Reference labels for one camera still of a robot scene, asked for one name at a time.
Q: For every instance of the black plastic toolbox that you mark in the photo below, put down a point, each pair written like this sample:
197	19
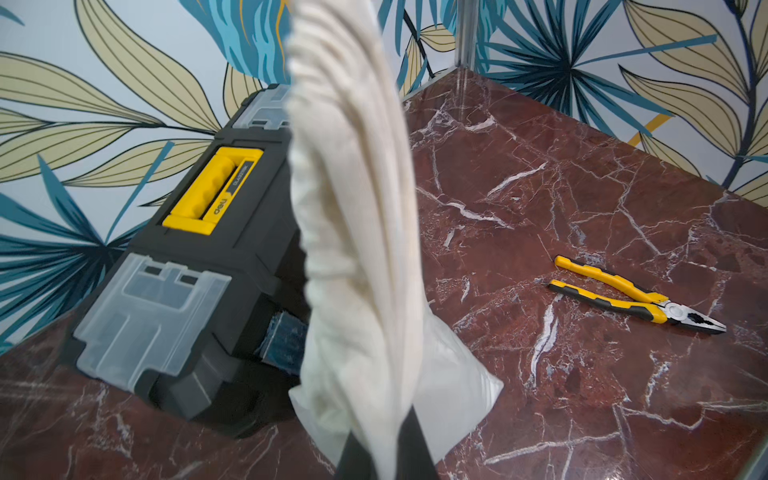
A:
203	316

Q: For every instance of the yellow black pliers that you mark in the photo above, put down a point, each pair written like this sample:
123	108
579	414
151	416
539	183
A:
645	304

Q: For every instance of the cream cloth drawstring bag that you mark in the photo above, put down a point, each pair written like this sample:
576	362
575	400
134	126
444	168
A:
374	349

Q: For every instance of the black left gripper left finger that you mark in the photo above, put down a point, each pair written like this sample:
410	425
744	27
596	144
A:
355	462

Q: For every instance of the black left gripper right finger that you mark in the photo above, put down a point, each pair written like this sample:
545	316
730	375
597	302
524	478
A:
414	461

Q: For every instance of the aluminium frame post right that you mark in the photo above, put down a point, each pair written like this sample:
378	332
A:
466	28

